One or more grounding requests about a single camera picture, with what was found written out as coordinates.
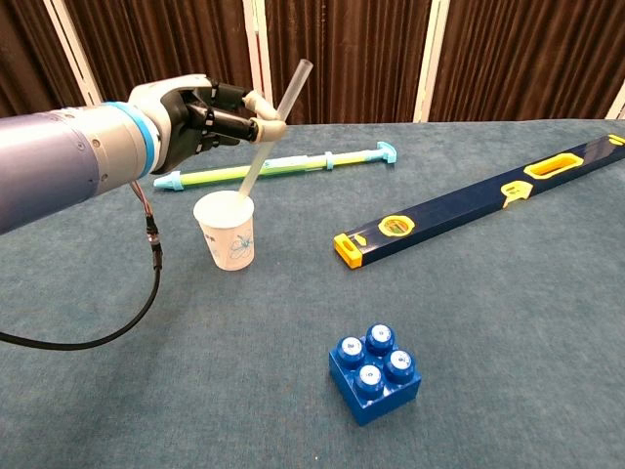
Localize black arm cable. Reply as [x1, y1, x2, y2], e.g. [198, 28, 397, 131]
[0, 179, 165, 352]

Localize blue toy building block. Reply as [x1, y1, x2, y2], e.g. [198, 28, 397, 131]
[327, 322, 423, 428]

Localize green and blue water squirter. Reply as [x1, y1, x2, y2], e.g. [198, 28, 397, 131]
[152, 140, 398, 193]

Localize navy and yellow spirit level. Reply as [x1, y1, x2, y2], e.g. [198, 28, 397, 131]
[333, 133, 625, 271]

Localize white paper cup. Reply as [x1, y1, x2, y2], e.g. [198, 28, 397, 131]
[192, 190, 257, 272]

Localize white frame post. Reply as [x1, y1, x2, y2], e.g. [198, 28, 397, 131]
[42, 0, 104, 107]
[242, 0, 276, 127]
[604, 81, 625, 121]
[412, 0, 451, 124]

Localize brown curtain panel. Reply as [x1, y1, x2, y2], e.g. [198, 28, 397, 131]
[263, 0, 434, 126]
[63, 0, 259, 107]
[0, 0, 92, 120]
[428, 0, 625, 123]

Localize teal table cloth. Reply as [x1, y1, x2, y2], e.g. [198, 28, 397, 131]
[0, 118, 625, 469]

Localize clear plastic tube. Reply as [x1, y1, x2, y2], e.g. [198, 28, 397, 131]
[236, 58, 314, 202]

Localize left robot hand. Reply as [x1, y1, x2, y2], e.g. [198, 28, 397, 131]
[128, 73, 288, 175]

